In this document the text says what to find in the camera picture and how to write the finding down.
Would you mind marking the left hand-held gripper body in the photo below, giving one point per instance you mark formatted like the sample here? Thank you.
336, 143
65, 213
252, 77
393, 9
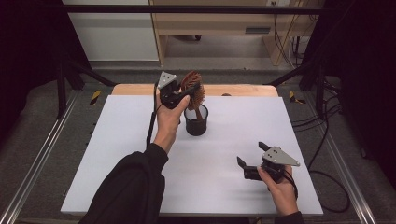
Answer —
169, 91

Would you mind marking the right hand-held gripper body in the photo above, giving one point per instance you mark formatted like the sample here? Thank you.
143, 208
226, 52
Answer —
274, 161

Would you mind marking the brown wooden hairbrush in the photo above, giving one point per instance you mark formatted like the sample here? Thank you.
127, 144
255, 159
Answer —
194, 90

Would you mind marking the black mesh cup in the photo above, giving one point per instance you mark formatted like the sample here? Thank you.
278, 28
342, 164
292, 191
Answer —
196, 126

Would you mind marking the person's left hand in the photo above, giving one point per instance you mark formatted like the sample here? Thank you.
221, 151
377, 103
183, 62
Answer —
168, 124

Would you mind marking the person's right hand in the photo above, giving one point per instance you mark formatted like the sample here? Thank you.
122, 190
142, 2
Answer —
280, 194

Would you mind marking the yellow black tape marker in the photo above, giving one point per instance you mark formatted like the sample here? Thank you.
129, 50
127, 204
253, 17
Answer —
292, 96
95, 97

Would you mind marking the light wooden desk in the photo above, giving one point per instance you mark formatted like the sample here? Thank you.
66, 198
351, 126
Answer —
214, 23

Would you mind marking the black metal stand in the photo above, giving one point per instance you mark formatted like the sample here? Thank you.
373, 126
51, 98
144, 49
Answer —
319, 90
61, 93

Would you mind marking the white cabinet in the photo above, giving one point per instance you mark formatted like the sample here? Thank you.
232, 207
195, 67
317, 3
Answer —
115, 34

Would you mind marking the black curtain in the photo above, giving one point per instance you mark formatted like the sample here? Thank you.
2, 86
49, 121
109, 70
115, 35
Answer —
364, 62
28, 56

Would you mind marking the aluminium rail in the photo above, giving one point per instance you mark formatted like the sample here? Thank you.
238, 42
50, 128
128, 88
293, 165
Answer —
40, 155
342, 161

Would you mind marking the black horizontal frame bar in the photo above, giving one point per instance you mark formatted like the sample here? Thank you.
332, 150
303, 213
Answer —
186, 9

